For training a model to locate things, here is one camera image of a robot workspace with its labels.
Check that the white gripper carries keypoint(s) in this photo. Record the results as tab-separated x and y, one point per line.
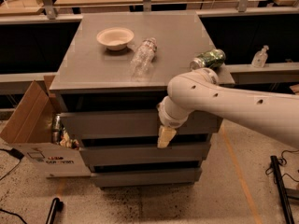
170	120

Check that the grey top drawer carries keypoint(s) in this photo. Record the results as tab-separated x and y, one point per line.
131	123

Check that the grey drawer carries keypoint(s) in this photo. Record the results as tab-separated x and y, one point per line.
131	123
122	155
145	178

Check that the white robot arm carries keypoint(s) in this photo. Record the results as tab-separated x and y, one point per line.
275	115

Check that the grey middle drawer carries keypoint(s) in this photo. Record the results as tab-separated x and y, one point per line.
122	155

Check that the grey bottom drawer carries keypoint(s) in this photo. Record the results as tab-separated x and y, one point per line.
145	178

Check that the grey drawer cabinet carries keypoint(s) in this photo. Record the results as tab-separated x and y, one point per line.
93	78

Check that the clear plastic bottle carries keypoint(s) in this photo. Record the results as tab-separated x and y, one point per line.
141	63

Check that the green soda can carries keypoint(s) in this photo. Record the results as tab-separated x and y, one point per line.
212	59

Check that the white paper bowl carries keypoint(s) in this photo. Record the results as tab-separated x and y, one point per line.
115	38

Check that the can inside cardboard box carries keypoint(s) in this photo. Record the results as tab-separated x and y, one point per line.
56	129

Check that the small clear dispenser bottle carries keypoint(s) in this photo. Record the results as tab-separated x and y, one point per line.
260	57

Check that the black stand leg right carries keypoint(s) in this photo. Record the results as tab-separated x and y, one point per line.
287	211

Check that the black stand leg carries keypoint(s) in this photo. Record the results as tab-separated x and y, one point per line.
56	206
287	211

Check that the black stand leg left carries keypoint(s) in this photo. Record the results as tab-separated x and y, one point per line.
56	206

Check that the cardboard box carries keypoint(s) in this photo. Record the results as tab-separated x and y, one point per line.
29	130

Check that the black power adapter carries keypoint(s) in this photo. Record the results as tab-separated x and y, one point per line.
16	154

